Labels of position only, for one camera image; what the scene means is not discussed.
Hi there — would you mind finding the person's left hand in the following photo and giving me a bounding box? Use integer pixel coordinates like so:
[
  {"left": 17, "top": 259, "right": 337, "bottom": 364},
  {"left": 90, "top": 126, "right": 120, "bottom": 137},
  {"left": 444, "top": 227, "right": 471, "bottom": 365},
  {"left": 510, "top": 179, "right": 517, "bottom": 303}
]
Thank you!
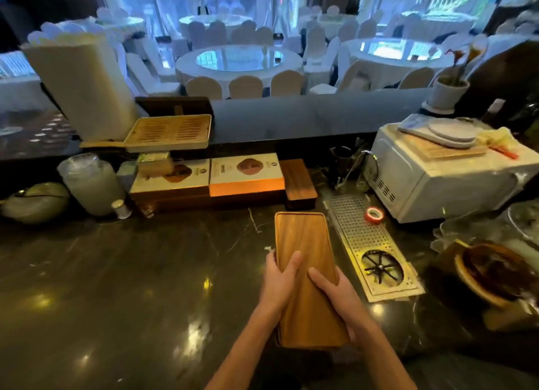
[{"left": 257, "top": 250, "right": 304, "bottom": 320}]

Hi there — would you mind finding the person's right hand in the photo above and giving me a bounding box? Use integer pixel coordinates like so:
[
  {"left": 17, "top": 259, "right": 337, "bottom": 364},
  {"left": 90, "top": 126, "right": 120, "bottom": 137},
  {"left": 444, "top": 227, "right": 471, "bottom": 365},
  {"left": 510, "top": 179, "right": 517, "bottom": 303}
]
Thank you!
[{"left": 307, "top": 267, "right": 377, "bottom": 345}]

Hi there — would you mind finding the wooden tray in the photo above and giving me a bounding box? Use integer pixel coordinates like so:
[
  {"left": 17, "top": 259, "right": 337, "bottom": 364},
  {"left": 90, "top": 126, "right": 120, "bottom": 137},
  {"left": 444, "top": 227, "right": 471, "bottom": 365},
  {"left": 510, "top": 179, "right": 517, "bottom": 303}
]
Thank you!
[{"left": 274, "top": 211, "right": 351, "bottom": 350}]

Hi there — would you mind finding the person's right forearm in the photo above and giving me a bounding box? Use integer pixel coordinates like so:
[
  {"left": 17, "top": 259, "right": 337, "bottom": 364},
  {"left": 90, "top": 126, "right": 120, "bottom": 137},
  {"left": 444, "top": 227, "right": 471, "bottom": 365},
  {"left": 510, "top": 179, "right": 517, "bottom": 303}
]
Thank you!
[{"left": 354, "top": 321, "right": 418, "bottom": 390}]

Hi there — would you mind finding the person's left forearm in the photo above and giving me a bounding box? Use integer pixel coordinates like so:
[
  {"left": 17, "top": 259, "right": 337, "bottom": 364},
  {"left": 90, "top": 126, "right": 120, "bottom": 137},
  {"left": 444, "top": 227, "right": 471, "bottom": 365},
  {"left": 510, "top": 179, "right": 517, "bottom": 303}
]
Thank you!
[{"left": 204, "top": 306, "right": 281, "bottom": 390}]

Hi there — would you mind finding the white appliance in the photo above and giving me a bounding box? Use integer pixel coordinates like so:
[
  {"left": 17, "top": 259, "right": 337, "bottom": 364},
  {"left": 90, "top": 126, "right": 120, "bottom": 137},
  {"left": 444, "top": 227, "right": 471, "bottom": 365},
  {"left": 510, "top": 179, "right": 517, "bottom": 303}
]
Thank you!
[{"left": 336, "top": 121, "right": 539, "bottom": 224}]

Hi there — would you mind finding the dark marble countertop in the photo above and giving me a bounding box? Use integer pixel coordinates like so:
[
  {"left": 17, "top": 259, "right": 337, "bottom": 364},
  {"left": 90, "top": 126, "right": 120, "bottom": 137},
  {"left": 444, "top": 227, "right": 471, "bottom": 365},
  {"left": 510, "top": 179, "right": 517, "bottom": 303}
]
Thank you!
[{"left": 0, "top": 166, "right": 539, "bottom": 390}]

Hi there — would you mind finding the black cup rinser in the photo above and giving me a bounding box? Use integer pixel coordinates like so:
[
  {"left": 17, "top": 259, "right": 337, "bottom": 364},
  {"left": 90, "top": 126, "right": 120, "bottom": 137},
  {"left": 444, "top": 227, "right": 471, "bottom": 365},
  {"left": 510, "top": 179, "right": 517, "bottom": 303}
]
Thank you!
[{"left": 360, "top": 249, "right": 405, "bottom": 286}]

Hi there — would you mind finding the perforated metal drain tray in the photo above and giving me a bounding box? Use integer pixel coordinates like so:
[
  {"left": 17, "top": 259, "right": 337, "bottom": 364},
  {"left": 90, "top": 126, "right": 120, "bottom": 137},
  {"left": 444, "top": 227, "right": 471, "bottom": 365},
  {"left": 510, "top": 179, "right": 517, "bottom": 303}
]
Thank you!
[{"left": 323, "top": 193, "right": 427, "bottom": 304}]

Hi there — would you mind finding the wooden board on dark base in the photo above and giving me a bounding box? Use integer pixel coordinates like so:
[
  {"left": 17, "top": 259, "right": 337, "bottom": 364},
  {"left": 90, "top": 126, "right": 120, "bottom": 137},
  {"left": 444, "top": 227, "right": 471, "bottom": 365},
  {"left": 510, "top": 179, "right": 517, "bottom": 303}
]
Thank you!
[{"left": 278, "top": 158, "right": 319, "bottom": 211}]

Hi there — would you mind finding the white and orange gift box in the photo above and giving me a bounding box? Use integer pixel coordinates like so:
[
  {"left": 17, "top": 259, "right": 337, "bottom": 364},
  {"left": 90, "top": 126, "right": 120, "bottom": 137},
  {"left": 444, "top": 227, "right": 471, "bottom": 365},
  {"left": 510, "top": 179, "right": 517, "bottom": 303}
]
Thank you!
[{"left": 208, "top": 153, "right": 287, "bottom": 198}]

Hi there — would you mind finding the flat brown box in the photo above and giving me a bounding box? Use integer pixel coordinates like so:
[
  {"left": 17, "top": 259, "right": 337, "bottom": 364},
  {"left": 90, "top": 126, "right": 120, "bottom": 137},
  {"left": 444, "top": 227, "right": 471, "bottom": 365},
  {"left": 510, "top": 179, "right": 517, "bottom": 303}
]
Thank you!
[{"left": 130, "top": 193, "right": 287, "bottom": 214}]

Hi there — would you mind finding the white and gold-brown gift box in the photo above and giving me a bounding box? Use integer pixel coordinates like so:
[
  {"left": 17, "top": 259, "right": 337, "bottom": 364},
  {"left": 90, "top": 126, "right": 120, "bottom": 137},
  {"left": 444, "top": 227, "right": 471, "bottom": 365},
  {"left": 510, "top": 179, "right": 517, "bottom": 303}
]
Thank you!
[{"left": 129, "top": 158, "right": 212, "bottom": 202}]

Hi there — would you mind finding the black metal pot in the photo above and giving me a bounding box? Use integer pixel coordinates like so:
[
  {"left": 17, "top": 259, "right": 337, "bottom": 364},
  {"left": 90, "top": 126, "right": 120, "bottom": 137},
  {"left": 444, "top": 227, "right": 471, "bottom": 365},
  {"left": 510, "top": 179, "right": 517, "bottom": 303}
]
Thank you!
[{"left": 328, "top": 137, "right": 367, "bottom": 182}]

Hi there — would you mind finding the dark wooden bowl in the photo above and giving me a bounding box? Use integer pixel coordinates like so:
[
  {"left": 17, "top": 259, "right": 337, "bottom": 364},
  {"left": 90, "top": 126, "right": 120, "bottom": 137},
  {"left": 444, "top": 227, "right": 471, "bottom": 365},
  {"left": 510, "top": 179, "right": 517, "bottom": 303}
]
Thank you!
[{"left": 453, "top": 240, "right": 539, "bottom": 311}]

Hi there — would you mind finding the small beige box green print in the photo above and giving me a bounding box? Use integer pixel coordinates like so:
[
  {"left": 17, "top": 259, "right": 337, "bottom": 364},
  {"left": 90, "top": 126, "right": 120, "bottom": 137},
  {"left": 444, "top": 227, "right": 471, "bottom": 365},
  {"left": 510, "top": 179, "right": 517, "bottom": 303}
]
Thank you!
[{"left": 136, "top": 151, "right": 175, "bottom": 178}]

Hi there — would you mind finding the small white bottle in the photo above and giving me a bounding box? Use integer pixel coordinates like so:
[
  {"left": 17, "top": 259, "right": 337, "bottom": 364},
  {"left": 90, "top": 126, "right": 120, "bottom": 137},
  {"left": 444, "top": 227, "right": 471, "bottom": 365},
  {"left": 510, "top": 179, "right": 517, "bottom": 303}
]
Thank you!
[{"left": 111, "top": 198, "right": 133, "bottom": 221}]

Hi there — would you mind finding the raised dark bar top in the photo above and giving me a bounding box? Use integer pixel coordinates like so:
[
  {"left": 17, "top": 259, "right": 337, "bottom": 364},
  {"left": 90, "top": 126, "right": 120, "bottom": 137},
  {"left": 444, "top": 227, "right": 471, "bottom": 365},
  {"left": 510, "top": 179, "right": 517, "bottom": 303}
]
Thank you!
[{"left": 0, "top": 86, "right": 432, "bottom": 162}]

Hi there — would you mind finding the light wooden board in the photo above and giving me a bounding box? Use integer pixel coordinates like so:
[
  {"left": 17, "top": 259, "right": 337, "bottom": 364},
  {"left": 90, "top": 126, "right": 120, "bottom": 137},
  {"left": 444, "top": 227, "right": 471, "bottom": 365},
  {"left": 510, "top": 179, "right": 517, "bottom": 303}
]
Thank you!
[{"left": 402, "top": 131, "right": 490, "bottom": 160}]

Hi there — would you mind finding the pale blue carton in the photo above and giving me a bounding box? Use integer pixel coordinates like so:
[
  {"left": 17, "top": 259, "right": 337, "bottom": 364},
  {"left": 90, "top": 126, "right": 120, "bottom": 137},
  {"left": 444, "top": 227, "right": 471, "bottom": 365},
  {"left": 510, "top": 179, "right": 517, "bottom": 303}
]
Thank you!
[{"left": 116, "top": 161, "right": 139, "bottom": 192}]

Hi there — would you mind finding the bamboo slatted tea tray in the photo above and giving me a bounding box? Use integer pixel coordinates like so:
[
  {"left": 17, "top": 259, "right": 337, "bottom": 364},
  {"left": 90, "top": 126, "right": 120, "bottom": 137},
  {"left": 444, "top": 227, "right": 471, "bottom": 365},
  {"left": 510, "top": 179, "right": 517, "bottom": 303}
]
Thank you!
[{"left": 122, "top": 114, "right": 213, "bottom": 154}]

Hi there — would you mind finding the clear glass dish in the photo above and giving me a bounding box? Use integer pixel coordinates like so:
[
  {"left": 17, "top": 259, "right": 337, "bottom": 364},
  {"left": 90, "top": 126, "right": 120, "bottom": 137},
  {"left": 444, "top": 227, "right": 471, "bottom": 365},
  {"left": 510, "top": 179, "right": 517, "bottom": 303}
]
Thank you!
[{"left": 429, "top": 199, "right": 539, "bottom": 254}]

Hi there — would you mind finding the group of white covered chairs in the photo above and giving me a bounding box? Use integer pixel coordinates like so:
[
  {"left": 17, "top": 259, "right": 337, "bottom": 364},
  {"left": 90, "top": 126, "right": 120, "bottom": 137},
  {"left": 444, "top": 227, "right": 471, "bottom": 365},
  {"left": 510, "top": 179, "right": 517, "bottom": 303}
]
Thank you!
[{"left": 25, "top": 4, "right": 539, "bottom": 101}]

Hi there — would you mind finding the white digital scale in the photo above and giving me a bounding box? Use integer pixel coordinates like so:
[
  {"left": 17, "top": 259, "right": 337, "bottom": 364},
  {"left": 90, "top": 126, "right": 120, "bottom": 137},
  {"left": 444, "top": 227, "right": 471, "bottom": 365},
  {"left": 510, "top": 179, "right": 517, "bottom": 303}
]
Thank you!
[{"left": 397, "top": 113, "right": 479, "bottom": 150}]

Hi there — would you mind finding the clear glass lidded jar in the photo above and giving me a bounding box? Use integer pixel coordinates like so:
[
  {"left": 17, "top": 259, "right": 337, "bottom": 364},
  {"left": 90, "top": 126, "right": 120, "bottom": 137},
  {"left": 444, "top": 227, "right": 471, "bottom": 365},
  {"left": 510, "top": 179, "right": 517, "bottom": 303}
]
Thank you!
[{"left": 57, "top": 153, "right": 127, "bottom": 218}]

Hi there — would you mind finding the orange stick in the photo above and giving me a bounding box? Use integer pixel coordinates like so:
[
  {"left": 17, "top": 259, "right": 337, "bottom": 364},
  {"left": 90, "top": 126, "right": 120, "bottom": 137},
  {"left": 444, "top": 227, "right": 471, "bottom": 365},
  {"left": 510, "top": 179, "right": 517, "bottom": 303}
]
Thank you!
[{"left": 488, "top": 144, "right": 520, "bottom": 160}]

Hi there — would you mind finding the yellow cloth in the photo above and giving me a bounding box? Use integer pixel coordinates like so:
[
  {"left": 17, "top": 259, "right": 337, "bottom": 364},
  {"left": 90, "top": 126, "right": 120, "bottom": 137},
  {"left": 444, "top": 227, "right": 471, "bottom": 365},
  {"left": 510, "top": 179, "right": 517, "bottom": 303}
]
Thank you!
[{"left": 476, "top": 126, "right": 522, "bottom": 150}]

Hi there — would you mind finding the yellow wooden roll holder base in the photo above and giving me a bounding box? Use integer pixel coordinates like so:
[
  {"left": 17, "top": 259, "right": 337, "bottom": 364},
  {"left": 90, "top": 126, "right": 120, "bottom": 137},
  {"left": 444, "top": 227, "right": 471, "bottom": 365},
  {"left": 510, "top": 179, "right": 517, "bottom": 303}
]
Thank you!
[{"left": 79, "top": 139, "right": 127, "bottom": 150}]

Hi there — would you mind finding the round white dining table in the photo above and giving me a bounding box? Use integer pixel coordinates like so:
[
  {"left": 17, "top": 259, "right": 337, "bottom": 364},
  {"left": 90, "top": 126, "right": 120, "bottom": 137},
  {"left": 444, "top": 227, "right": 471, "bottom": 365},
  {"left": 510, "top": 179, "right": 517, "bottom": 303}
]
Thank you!
[
  {"left": 340, "top": 36, "right": 456, "bottom": 90},
  {"left": 0, "top": 50, "right": 45, "bottom": 111},
  {"left": 178, "top": 13, "right": 254, "bottom": 41},
  {"left": 174, "top": 44, "right": 305, "bottom": 97},
  {"left": 400, "top": 10, "right": 477, "bottom": 42},
  {"left": 93, "top": 16, "right": 147, "bottom": 43}
]

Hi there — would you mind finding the white pot with orange flowers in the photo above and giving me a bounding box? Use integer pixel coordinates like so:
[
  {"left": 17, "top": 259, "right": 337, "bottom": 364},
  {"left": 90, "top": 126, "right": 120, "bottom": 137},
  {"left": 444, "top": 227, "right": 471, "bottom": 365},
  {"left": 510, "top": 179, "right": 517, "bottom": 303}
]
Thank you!
[{"left": 421, "top": 35, "right": 490, "bottom": 116}]

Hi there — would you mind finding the round pale green lidded pot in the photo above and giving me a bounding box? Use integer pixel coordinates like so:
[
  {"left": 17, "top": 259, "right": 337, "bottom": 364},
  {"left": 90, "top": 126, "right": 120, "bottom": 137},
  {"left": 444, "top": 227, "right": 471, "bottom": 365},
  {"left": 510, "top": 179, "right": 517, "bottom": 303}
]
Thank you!
[{"left": 0, "top": 181, "right": 71, "bottom": 226}]

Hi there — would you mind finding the large white paper towel roll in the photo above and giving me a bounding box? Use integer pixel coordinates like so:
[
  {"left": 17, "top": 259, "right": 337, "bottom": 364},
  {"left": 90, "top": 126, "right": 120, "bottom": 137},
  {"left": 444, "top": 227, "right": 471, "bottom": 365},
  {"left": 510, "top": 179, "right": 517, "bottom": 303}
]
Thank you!
[{"left": 21, "top": 31, "right": 140, "bottom": 143}]

